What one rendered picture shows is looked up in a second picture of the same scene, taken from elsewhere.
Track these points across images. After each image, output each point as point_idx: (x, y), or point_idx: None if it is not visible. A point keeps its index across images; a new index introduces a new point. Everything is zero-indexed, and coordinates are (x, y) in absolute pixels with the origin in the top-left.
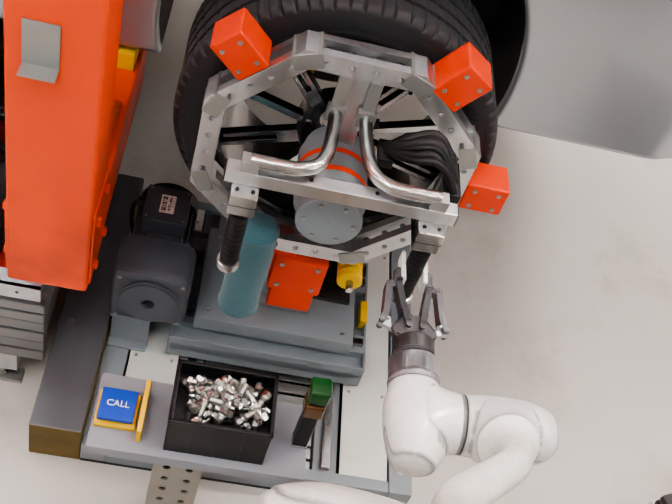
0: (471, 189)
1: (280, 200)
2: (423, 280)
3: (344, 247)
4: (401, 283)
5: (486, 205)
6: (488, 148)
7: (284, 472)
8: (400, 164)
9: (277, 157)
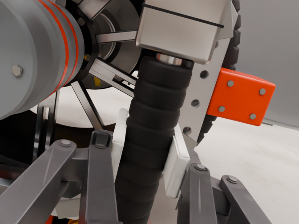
0: (225, 79)
1: (2, 148)
2: (176, 154)
3: (63, 193)
4: (106, 151)
5: (245, 108)
6: (232, 50)
7: None
8: (132, 90)
9: (20, 122)
